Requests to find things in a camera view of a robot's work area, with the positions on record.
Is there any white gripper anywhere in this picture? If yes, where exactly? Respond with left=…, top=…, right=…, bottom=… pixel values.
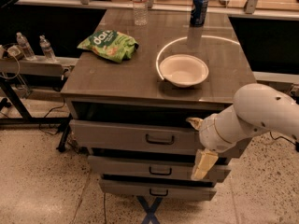
left=186, top=112, right=238, bottom=181

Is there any grey top drawer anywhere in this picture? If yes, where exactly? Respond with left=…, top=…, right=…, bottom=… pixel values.
left=68, top=119, right=253, bottom=159

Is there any grey drawer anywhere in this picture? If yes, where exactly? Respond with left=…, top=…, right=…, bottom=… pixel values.
left=99, top=179, right=216, bottom=201
left=68, top=119, right=253, bottom=159
left=87, top=154, right=232, bottom=183

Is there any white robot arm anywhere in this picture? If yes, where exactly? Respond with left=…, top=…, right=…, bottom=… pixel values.
left=186, top=83, right=299, bottom=181

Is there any grey middle drawer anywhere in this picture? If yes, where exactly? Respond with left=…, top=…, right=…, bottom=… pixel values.
left=87, top=154, right=232, bottom=183

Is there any grey bottom drawer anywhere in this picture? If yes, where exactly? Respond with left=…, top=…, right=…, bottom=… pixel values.
left=99, top=179, right=216, bottom=201

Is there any grey drawer cabinet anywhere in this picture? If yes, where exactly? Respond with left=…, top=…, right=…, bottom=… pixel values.
left=60, top=8, right=257, bottom=161

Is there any white bowl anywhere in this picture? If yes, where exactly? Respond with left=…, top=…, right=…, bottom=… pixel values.
left=158, top=54, right=209, bottom=88

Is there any blue tape cross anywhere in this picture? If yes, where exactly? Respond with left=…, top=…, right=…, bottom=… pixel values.
left=137, top=196, right=163, bottom=224

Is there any blue soda can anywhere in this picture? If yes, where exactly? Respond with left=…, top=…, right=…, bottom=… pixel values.
left=190, top=0, right=208, bottom=26

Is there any green chip bag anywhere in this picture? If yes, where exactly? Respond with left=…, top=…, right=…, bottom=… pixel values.
left=78, top=30, right=139, bottom=63

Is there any clear water bottle on cabinet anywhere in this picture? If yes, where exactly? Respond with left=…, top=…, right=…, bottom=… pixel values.
left=132, top=0, right=148, bottom=26

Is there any right water bottle on bench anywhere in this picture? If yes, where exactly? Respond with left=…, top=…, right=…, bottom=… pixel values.
left=39, top=35, right=57, bottom=63

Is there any water bottle on bench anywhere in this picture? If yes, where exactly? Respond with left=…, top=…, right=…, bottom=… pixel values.
left=16, top=32, right=36, bottom=61
left=39, top=35, right=57, bottom=63

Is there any left water bottle on bench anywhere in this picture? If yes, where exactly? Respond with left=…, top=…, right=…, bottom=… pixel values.
left=16, top=32, right=36, bottom=61

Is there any black metal side bench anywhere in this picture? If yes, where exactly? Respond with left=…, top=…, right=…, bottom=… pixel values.
left=0, top=46, right=72, bottom=152

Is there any black floor cable right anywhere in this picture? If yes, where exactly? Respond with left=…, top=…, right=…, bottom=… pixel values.
left=269, top=131, right=299, bottom=152

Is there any black floor cable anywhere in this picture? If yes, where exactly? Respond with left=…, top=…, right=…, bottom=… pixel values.
left=269, top=131, right=299, bottom=152
left=37, top=98, right=68, bottom=136

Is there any black floor cable left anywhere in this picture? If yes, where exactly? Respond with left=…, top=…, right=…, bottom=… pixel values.
left=37, top=98, right=68, bottom=136

